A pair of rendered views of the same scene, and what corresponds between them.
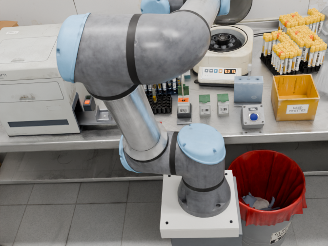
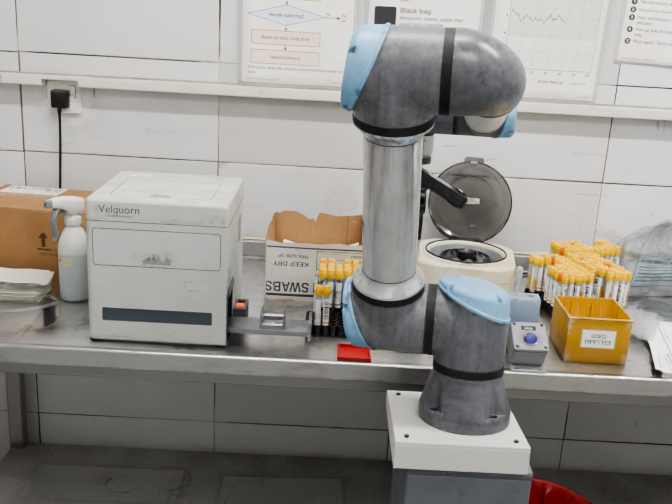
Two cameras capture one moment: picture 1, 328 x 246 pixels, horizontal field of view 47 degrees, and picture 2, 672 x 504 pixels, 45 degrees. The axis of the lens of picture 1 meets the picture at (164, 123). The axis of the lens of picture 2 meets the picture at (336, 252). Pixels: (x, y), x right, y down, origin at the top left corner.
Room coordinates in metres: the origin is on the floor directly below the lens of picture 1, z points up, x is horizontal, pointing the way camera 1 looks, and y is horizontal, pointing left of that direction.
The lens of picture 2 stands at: (-0.54, 0.32, 1.56)
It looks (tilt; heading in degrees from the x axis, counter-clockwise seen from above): 17 degrees down; 351
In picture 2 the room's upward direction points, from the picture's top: 3 degrees clockwise
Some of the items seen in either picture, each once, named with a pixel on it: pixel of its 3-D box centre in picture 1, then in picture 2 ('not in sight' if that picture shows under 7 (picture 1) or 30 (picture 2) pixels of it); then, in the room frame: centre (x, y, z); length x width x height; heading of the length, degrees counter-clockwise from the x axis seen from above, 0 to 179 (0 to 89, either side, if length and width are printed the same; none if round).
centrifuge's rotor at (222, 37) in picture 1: (222, 44); (464, 262); (1.32, -0.28, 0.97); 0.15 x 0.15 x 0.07
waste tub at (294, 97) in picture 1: (293, 97); (589, 329); (0.99, -0.46, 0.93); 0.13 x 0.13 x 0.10; 81
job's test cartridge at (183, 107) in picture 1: (183, 106); not in sight; (1.03, -0.08, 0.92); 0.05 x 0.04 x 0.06; 170
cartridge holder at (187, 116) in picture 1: (184, 112); not in sight; (1.03, -0.08, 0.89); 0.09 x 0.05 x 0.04; 170
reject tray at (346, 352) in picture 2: not in sight; (353, 352); (0.98, 0.05, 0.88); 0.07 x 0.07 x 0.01; 82
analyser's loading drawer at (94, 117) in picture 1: (98, 115); (262, 321); (1.04, 0.23, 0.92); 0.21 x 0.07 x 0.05; 82
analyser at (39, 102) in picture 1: (44, 79); (177, 255); (1.16, 0.41, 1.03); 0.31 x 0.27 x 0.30; 82
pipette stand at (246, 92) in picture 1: (248, 90); (513, 316); (1.06, -0.32, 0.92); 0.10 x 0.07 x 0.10; 77
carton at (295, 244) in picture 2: not in sight; (316, 254); (1.41, 0.08, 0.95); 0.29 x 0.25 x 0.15; 172
